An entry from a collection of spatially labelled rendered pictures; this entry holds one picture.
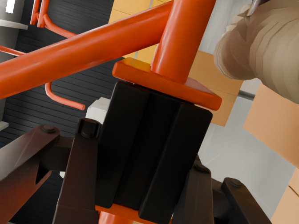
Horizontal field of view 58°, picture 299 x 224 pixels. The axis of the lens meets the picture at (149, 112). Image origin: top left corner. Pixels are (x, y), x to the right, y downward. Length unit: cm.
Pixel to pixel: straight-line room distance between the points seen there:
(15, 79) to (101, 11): 1070
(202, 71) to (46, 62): 152
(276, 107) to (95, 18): 1066
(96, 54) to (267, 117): 21
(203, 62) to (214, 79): 12
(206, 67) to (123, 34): 151
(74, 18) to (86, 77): 224
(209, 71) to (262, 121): 136
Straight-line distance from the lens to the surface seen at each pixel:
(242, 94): 204
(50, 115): 1170
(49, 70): 18
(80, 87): 1109
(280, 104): 31
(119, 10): 753
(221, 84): 170
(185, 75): 15
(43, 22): 827
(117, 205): 16
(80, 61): 17
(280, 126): 29
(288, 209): 120
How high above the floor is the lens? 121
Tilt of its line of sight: 4 degrees down
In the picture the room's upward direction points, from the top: 73 degrees counter-clockwise
